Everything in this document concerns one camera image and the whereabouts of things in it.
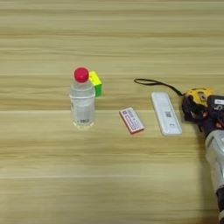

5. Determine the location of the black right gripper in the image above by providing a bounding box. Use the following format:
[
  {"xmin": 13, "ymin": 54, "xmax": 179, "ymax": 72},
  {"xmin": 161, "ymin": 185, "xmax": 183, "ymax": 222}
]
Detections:
[{"xmin": 181, "ymin": 95, "xmax": 224, "ymax": 138}]

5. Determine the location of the white rectangular device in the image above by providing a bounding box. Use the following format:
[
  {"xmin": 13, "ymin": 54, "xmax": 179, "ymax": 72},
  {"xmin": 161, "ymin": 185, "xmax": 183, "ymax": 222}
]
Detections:
[{"xmin": 150, "ymin": 91, "xmax": 183, "ymax": 137}]

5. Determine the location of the small red white box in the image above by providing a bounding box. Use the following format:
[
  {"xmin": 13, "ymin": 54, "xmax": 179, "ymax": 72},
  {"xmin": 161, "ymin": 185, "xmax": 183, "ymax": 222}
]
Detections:
[{"xmin": 118, "ymin": 107, "xmax": 145, "ymax": 135}]

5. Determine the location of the clear water bottle red cap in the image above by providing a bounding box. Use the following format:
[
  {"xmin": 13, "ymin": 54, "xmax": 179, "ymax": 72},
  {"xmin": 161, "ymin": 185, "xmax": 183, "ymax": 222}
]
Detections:
[{"xmin": 69, "ymin": 66, "xmax": 96, "ymax": 130}]

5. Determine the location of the yellow black tape measure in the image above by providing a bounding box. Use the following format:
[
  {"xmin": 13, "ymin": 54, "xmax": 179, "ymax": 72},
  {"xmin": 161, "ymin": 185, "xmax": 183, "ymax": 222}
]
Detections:
[{"xmin": 133, "ymin": 78, "xmax": 217, "ymax": 109}]

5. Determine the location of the yellow green puzzle cube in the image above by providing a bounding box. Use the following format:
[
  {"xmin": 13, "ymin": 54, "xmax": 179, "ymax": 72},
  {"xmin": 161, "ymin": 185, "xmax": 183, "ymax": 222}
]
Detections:
[{"xmin": 88, "ymin": 70, "xmax": 103, "ymax": 98}]

